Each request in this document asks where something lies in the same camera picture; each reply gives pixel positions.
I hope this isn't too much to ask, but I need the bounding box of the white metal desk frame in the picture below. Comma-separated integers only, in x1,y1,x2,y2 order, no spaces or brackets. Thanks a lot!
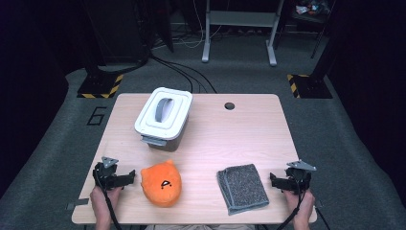
201,0,285,67

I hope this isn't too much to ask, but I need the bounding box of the black cabinet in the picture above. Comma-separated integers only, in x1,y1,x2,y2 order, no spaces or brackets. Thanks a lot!
84,0,151,65

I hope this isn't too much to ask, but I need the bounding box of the left hand-held gripper black cable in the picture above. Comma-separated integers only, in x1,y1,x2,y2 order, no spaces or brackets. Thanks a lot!
93,169,123,230

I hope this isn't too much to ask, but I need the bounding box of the white lid with grey handle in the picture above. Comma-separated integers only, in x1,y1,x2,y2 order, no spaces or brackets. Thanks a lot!
134,86,193,148

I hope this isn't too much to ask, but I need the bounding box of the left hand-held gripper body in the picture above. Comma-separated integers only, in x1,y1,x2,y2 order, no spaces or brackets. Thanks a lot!
93,156,120,192

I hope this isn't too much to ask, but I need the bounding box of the grey towel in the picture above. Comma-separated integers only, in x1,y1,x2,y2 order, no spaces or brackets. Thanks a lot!
216,163,270,216

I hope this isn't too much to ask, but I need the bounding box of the grey transparent storage box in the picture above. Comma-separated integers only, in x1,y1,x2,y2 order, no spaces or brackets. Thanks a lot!
145,114,190,152

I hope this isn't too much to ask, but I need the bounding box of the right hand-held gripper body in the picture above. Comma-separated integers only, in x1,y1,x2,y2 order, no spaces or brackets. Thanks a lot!
285,159,317,195

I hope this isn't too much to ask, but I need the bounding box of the hand-held gripper black cable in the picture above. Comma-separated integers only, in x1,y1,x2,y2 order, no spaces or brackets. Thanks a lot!
93,169,123,230
276,180,305,230

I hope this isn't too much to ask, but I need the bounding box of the white floor cable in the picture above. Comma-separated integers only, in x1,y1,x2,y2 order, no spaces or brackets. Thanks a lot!
176,0,224,50

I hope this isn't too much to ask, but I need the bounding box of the person's right hand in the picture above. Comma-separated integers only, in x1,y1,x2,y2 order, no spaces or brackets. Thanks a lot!
284,191,315,221

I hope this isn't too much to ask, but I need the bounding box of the orange plush toy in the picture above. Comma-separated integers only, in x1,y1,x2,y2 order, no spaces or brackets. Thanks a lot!
140,159,183,208

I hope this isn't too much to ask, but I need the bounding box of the black floor cable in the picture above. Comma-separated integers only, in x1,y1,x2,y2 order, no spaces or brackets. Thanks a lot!
150,55,194,94
156,57,218,94

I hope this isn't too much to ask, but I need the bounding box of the colourful clutter on shelf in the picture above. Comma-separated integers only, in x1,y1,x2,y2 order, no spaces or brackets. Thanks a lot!
295,0,331,17

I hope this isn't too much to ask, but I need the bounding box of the right hand-held gripper black cable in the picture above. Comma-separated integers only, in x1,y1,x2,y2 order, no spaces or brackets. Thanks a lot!
276,180,305,230

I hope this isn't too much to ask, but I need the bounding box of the black yellow striped stand base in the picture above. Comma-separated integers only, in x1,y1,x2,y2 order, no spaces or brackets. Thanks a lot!
77,73,124,100
286,74,333,100

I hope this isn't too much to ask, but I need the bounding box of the person's left hand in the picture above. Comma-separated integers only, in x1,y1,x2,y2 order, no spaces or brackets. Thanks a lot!
90,186,124,221

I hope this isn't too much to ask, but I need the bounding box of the thin black cable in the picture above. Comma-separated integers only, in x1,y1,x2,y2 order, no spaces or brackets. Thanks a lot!
315,206,331,230

